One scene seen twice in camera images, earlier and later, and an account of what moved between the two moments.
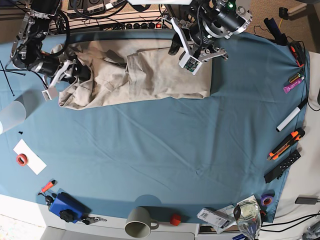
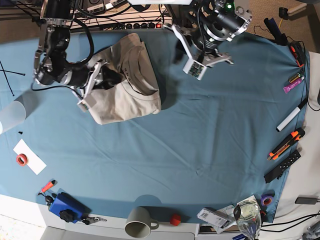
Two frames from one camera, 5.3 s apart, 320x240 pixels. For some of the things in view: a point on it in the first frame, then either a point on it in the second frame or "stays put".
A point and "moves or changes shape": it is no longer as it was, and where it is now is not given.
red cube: [175, 220] stays put
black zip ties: [7, 71] stays put
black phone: [306, 200] stays put
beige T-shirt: [125, 70] moves or changes shape
